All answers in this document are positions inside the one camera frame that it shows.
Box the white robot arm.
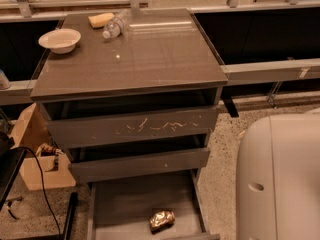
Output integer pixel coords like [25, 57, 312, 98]
[236, 109, 320, 240]

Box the grey drawer cabinet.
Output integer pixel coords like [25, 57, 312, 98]
[30, 7, 230, 185]

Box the top grey drawer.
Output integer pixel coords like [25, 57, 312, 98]
[47, 106, 218, 149]

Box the grey drawer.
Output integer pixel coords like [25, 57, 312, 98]
[47, 106, 218, 149]
[86, 170, 220, 240]
[69, 148, 210, 183]

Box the middle grey drawer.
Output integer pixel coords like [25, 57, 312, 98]
[69, 148, 210, 183]

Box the bottom grey drawer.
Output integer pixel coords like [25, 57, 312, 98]
[86, 170, 220, 240]

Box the clear plastic water bottle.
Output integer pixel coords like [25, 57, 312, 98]
[102, 9, 131, 39]

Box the yellow sponge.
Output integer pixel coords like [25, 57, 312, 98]
[88, 13, 114, 29]

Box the black floor stand bar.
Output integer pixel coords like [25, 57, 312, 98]
[62, 192, 78, 240]

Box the white bowl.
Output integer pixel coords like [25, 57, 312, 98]
[38, 29, 81, 54]

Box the cardboard box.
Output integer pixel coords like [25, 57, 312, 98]
[10, 103, 76, 190]

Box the black equipment at left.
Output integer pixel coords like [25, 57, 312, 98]
[0, 132, 26, 210]

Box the black cable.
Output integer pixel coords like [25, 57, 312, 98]
[13, 145, 64, 238]

